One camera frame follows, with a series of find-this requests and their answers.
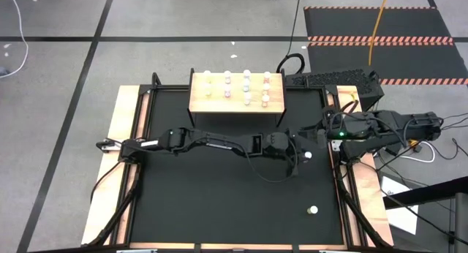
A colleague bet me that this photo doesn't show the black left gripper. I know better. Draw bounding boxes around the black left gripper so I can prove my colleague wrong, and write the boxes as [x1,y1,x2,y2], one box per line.
[283,134,314,165]

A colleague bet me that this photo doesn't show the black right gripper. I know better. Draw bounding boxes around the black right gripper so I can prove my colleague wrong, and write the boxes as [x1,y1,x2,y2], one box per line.
[296,116,354,150]

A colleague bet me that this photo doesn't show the wooden shelf black legs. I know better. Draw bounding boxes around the wooden shelf black legs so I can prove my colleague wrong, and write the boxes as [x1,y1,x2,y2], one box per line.
[186,67,287,129]

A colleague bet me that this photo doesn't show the black table mat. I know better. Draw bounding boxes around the black table mat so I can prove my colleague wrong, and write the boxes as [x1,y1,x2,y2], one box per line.
[128,88,347,246]

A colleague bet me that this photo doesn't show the white paper sheet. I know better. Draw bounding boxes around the white paper sheet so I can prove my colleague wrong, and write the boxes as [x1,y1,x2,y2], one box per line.
[380,175,420,235]

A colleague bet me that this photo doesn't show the black desk edge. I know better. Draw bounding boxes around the black desk edge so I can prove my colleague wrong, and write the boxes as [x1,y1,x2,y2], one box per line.
[382,175,468,210]

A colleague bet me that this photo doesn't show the black striped floor mat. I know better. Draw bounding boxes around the black striped floor mat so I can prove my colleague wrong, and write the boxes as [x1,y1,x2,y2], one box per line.
[303,6,468,86]

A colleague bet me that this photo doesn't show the thick black cable loop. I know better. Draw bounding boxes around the thick black cable loop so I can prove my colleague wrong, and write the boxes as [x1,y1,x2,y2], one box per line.
[276,53,306,77]

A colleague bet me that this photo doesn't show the thin black floor cable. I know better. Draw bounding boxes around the thin black floor cable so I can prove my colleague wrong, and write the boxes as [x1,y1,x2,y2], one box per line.
[284,0,304,60]
[382,194,456,243]

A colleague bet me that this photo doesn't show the white cable loop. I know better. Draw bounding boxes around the white cable loop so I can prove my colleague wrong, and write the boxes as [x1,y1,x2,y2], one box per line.
[400,141,437,165]

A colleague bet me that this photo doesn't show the yellow-orange hanging cable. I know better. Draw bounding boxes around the yellow-orange hanging cable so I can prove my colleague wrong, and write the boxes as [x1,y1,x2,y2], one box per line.
[367,0,391,67]

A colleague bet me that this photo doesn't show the grey metal post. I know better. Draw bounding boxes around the grey metal post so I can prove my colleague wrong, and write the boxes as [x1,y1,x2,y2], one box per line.
[455,192,468,253]

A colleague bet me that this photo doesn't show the white floor cable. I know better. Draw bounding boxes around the white floor cable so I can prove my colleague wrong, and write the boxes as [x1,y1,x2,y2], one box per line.
[0,0,29,78]

